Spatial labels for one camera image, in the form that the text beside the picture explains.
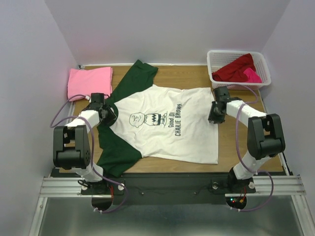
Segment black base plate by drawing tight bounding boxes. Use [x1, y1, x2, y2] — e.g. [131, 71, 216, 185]
[78, 173, 255, 207]

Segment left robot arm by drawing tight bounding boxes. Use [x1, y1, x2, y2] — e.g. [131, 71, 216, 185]
[50, 93, 117, 195]

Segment dark red t-shirt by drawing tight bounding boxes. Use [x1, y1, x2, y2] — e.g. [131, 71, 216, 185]
[212, 54, 256, 83]

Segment magenta t-shirt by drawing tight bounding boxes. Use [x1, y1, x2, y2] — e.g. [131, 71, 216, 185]
[243, 68, 262, 84]

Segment aluminium frame rail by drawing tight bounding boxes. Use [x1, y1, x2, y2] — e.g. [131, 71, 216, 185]
[39, 174, 306, 198]

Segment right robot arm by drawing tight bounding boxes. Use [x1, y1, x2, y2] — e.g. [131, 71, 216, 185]
[208, 87, 285, 192]

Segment white and green t-shirt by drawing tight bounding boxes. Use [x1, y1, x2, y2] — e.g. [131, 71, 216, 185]
[97, 60, 219, 177]

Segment white plastic basket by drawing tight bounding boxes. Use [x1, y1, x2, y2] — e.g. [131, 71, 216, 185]
[207, 50, 271, 90]

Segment folded pink t-shirt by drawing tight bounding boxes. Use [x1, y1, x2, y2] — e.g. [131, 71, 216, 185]
[67, 67, 113, 101]

